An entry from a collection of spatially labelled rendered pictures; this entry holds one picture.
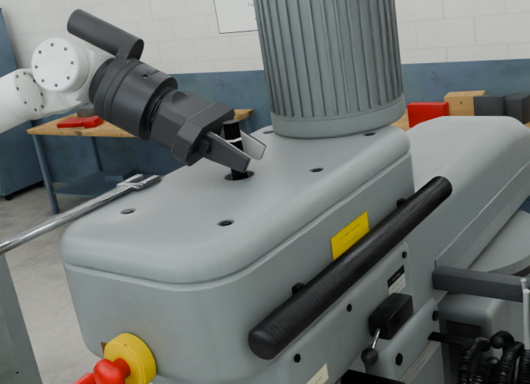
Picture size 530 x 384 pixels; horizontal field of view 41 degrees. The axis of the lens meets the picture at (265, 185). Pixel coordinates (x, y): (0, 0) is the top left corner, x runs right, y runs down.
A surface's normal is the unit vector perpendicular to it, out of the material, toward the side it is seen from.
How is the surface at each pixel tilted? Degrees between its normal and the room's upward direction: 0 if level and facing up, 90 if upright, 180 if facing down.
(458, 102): 90
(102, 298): 90
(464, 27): 90
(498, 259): 0
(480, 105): 90
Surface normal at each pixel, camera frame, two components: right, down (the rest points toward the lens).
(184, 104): 0.33, -0.82
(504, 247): -0.15, -0.94
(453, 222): 0.80, 0.06
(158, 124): -0.36, 0.34
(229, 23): -0.57, 0.34
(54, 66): -0.26, 0.08
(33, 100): 0.90, -0.34
